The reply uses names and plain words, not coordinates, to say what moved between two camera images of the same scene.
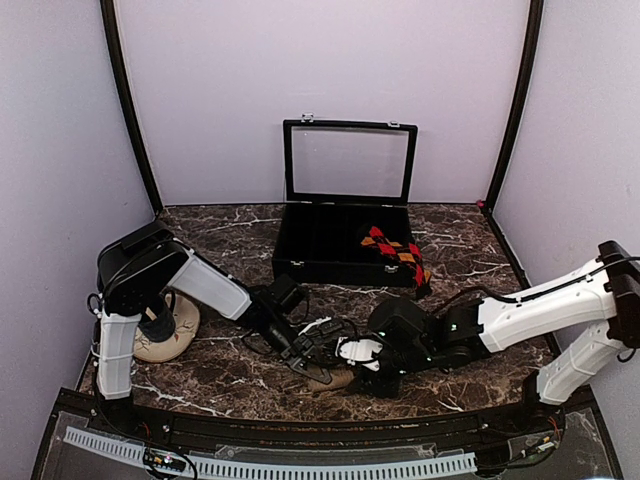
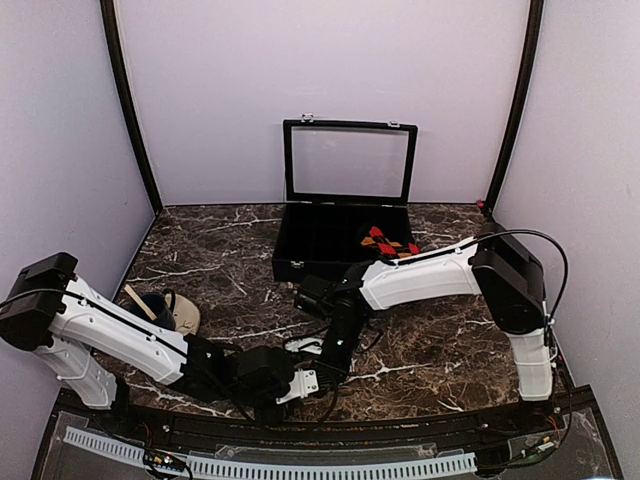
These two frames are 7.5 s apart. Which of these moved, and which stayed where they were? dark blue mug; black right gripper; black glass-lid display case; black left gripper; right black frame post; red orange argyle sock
Moved: black left gripper; black right gripper
Stayed: black glass-lid display case; right black frame post; red orange argyle sock; dark blue mug
